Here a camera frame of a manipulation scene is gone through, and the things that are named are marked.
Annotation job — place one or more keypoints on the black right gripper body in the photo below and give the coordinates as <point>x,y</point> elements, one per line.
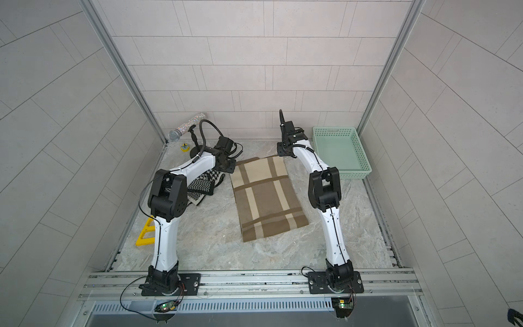
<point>285,149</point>

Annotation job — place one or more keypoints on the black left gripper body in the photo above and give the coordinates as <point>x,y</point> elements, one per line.
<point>229,165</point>

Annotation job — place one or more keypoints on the brown beige plaid scarf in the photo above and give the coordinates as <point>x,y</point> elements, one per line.
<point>266,202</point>

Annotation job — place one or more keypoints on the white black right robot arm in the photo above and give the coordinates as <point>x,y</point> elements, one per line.
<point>324,193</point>

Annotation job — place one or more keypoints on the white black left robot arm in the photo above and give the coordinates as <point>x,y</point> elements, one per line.
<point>168,200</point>

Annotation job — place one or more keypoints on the black white houndstooth scarf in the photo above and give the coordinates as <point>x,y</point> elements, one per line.
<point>204,185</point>

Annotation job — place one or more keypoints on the mint green plastic basket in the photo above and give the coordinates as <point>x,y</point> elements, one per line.
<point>341,148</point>

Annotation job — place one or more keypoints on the black round microphone stand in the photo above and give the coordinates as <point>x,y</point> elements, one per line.
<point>198,149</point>

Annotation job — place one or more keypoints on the small yellow toy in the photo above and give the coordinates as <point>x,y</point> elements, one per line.
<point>185,147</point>

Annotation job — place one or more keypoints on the glittery silver microphone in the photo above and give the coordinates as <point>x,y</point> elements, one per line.
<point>176,133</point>

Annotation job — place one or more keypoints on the yellow plastic triangle stand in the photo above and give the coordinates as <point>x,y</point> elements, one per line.
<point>147,234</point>

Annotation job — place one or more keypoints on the left green circuit board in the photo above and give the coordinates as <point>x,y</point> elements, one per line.
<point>166,307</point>

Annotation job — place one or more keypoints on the green circuit board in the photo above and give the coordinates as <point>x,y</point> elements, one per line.
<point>166,307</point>
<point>343,307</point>

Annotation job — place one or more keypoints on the right green circuit board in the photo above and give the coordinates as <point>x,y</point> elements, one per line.
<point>343,307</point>

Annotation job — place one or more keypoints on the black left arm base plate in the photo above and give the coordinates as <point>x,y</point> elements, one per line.
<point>169,284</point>

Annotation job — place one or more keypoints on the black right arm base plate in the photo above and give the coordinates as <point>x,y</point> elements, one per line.
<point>321,283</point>

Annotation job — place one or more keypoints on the aluminium mounting rail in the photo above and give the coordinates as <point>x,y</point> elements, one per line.
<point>254,284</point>

